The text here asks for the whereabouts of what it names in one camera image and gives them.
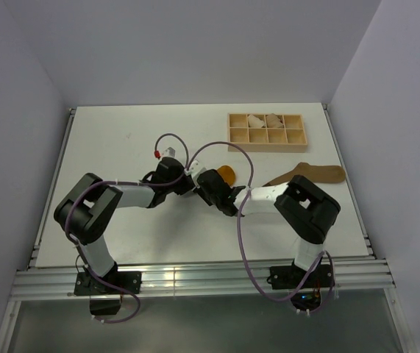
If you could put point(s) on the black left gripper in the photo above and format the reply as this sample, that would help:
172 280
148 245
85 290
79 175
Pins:
187 187

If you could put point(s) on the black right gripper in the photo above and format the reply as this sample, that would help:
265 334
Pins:
198 190

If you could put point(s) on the yellow sock with brown cuff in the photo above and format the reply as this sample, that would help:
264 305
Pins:
227 174

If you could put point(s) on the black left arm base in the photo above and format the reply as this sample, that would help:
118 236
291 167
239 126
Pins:
106 295

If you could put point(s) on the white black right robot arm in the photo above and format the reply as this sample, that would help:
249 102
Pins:
309 210

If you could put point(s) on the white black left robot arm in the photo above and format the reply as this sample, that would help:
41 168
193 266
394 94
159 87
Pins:
87 209

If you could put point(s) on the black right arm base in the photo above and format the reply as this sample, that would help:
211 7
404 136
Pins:
309 298

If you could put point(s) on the wooden compartment tray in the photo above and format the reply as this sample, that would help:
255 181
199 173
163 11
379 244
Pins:
292 138

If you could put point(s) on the rolled cream sock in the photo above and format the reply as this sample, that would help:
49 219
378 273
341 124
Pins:
255 122

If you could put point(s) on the rolled beige sock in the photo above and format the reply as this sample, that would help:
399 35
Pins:
274 121

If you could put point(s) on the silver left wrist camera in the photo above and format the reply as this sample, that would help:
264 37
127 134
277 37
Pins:
169 152

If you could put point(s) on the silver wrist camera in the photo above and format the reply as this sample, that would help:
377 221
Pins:
169 152
195 169

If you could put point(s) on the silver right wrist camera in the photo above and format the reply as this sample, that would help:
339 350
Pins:
195 169

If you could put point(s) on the aluminium rail frame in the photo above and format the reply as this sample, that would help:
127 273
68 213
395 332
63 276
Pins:
208 307

